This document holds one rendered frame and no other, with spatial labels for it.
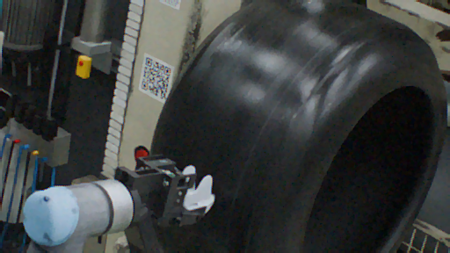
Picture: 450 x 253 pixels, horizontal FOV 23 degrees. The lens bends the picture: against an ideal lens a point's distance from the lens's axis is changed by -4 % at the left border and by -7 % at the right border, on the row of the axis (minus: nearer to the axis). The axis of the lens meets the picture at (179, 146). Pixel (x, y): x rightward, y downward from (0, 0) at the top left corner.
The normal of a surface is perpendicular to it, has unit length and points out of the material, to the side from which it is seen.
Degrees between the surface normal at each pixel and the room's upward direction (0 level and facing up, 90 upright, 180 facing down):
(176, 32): 90
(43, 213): 84
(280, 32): 29
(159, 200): 83
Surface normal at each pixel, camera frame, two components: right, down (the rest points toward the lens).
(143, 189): 0.71, 0.40
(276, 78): -0.38, -0.47
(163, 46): -0.69, 0.20
